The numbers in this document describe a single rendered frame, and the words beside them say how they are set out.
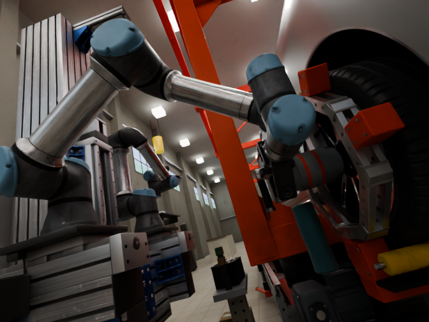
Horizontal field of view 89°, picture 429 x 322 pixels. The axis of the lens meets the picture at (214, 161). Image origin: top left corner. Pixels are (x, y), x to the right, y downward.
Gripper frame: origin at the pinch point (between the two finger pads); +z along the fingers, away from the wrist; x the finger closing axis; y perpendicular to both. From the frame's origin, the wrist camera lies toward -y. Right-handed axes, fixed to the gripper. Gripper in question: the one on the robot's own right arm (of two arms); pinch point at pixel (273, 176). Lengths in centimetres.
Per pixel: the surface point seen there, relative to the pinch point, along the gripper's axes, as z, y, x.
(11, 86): 196, 316, 329
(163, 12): 119, 258, 34
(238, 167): 60, 24, 7
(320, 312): 39, -50, -6
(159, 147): 755, 408, 265
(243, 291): 54, -40, 23
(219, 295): 54, -39, 35
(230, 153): 60, 34, 9
